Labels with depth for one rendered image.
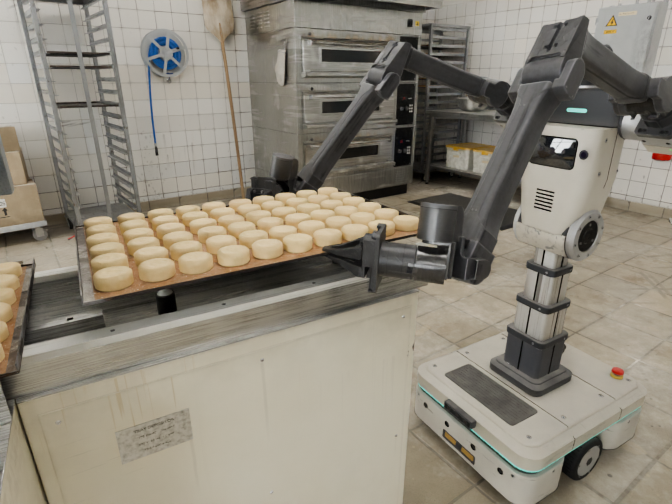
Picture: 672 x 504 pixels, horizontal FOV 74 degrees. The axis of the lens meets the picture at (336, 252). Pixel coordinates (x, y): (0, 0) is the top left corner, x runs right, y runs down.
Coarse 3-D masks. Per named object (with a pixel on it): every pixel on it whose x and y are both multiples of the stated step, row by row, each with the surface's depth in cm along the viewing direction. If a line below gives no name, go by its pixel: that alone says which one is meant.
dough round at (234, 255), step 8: (224, 248) 71; (232, 248) 71; (240, 248) 71; (224, 256) 68; (232, 256) 68; (240, 256) 69; (248, 256) 70; (224, 264) 69; (232, 264) 68; (240, 264) 69
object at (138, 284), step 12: (84, 228) 89; (120, 240) 82; (168, 252) 75; (288, 252) 75; (312, 252) 75; (324, 252) 74; (132, 264) 70; (216, 264) 70; (252, 264) 70; (264, 264) 70; (180, 276) 66; (192, 276) 66; (204, 276) 65; (132, 288) 62; (144, 288) 62
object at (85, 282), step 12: (84, 240) 82; (84, 252) 76; (84, 264) 71; (276, 264) 70; (84, 276) 66; (216, 276) 65; (84, 288) 62; (156, 288) 62; (84, 300) 59; (96, 300) 58; (108, 300) 59
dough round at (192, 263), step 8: (184, 256) 68; (192, 256) 68; (200, 256) 68; (208, 256) 68; (184, 264) 66; (192, 264) 65; (200, 264) 66; (208, 264) 67; (184, 272) 66; (192, 272) 66; (200, 272) 66
